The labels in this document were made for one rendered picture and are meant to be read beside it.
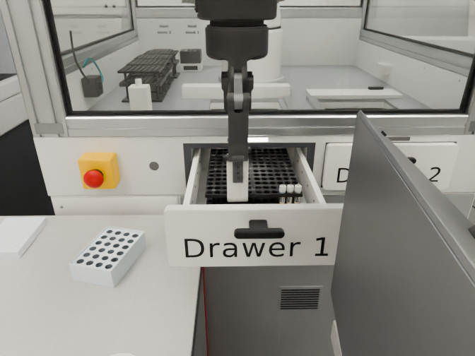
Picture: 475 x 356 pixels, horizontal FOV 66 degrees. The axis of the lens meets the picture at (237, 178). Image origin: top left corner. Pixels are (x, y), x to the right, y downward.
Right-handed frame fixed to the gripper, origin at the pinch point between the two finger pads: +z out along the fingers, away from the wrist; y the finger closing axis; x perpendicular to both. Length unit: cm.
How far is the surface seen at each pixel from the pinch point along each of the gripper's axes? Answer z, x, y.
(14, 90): 7, -76, -85
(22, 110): 14, -76, -86
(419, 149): 7.2, 40.5, -27.5
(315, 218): 7.9, 12.1, -1.4
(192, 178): 9.5, -8.5, -19.3
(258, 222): 7.8, 3.2, -0.4
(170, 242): 12.1, -10.6, -1.5
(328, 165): 10.9, 20.8, -27.6
